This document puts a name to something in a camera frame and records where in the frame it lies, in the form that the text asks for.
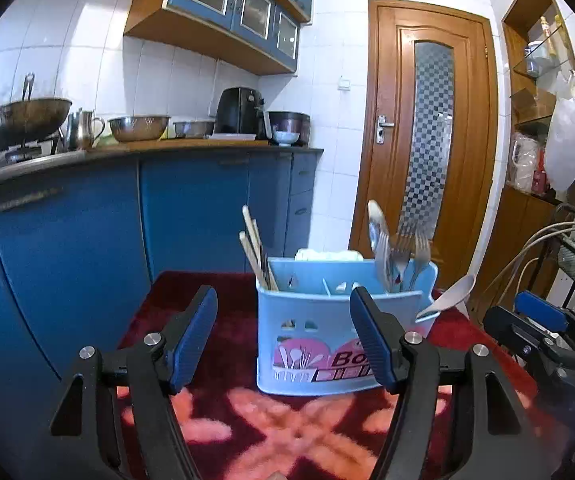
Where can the glass jar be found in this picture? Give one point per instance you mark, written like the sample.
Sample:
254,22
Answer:
536,60

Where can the metal fork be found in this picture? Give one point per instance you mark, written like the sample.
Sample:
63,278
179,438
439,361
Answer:
421,250
401,255

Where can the metal pitcher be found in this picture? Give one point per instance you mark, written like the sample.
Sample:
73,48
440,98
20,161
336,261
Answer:
81,130

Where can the gas stove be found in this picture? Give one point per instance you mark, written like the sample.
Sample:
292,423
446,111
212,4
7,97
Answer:
17,155

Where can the black air fryer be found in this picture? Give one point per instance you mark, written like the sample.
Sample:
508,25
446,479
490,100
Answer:
237,110

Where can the wooden door with glass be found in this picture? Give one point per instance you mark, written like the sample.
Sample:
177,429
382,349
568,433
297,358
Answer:
387,185

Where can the white wall switch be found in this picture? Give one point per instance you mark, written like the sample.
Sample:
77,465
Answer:
345,83

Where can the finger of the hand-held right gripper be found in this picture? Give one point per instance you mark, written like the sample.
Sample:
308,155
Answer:
510,330
540,310

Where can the white plastic object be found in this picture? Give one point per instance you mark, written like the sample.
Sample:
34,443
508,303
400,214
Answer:
327,255

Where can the blue kitchen base cabinets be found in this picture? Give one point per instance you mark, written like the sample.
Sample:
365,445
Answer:
67,260

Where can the dark rice cooker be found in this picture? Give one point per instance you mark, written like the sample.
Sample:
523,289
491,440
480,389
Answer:
292,122

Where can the white plate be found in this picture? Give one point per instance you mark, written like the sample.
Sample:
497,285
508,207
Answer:
232,136

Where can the wooden shelf unit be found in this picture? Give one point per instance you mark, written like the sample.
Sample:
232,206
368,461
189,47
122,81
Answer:
517,230

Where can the red floral blanket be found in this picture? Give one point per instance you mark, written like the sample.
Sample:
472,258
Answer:
277,425

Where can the light blue utensil holder box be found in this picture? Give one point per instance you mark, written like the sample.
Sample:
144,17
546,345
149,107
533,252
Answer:
297,305

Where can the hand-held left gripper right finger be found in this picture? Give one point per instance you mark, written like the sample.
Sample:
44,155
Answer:
375,345

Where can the dark metal wok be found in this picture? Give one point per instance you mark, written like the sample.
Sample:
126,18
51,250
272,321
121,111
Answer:
22,120

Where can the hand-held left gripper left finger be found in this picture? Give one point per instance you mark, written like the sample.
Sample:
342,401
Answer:
195,340

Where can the white plastic spoon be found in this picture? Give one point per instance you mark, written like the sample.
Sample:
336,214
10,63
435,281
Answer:
452,295

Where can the white bowl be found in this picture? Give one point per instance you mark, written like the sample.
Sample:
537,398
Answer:
286,137

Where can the blue glass-door wall cabinet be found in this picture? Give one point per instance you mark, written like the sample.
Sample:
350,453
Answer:
235,0

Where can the metal basin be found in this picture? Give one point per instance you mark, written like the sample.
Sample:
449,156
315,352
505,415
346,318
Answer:
195,129

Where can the metal colander bowl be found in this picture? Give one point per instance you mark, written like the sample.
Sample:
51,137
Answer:
140,129

